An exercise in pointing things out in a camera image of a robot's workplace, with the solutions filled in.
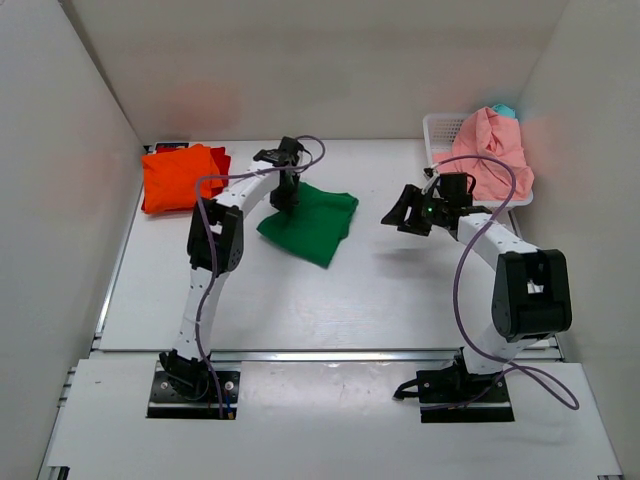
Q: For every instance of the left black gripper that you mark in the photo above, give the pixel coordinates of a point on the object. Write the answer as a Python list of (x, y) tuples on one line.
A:
[(284, 204)]

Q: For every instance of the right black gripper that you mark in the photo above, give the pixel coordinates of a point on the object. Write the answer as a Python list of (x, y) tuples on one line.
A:
[(410, 198)]

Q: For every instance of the green t shirt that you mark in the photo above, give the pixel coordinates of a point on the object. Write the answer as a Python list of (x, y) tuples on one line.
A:
[(316, 226)]

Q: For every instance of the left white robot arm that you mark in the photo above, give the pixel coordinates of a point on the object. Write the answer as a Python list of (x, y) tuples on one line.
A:
[(215, 248)]

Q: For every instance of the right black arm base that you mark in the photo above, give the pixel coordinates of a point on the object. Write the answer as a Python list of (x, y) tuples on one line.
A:
[(452, 395)]

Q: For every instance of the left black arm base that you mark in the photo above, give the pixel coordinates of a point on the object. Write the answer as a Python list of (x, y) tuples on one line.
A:
[(170, 398)]

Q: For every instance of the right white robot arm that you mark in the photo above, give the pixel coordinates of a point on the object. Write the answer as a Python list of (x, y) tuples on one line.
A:
[(531, 295)]

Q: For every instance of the red folded t shirt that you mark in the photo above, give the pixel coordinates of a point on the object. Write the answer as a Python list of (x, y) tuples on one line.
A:
[(220, 165)]

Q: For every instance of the white plastic basket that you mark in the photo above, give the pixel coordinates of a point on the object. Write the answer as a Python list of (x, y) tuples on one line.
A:
[(440, 131)]

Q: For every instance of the pink t shirt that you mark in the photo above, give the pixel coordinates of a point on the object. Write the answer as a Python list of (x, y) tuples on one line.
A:
[(488, 146)]

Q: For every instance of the orange folded t shirt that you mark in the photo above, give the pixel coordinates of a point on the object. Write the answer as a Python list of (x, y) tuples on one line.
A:
[(170, 178)]

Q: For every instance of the teal cloth in basket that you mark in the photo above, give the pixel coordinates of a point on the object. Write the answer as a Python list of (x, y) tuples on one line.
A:
[(504, 110)]

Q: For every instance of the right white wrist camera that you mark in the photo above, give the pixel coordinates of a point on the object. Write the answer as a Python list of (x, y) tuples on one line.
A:
[(432, 175)]

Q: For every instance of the dark card at wall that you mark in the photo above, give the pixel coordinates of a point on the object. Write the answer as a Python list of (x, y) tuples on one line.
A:
[(170, 146)]

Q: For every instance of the aluminium rail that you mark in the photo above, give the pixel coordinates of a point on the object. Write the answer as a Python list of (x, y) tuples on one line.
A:
[(552, 352)]

